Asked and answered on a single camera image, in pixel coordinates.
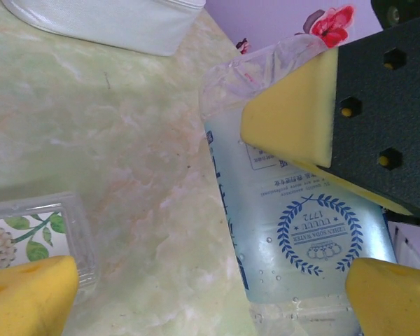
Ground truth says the white fabric bag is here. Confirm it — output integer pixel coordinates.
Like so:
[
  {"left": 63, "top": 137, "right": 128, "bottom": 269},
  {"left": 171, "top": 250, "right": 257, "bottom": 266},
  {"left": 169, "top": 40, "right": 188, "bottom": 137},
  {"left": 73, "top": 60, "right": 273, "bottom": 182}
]
[{"left": 1, "top": 0, "right": 206, "bottom": 57}]

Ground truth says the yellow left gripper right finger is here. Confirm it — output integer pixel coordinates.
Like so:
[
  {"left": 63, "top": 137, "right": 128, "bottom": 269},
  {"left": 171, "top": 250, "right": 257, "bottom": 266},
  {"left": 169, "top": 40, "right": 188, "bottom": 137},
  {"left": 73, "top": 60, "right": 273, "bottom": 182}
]
[{"left": 345, "top": 258, "right": 420, "bottom": 336}]

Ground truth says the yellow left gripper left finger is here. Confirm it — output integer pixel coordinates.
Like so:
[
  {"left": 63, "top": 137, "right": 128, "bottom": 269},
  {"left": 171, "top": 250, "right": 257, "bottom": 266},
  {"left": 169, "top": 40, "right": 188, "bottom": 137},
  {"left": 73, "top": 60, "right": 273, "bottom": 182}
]
[{"left": 0, "top": 254, "right": 80, "bottom": 336}]

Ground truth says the clear square bottle flower label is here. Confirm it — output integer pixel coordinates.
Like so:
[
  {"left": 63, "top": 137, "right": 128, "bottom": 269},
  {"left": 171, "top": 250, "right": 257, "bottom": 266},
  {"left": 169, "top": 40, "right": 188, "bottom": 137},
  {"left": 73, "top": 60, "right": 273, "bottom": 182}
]
[{"left": 0, "top": 191, "right": 99, "bottom": 305}]

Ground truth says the soda water bottle pale label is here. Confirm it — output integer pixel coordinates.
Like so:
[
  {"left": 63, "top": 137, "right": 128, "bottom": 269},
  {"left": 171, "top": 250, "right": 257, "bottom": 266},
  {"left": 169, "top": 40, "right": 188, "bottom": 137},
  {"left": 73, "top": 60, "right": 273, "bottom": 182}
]
[{"left": 198, "top": 34, "right": 398, "bottom": 336}]

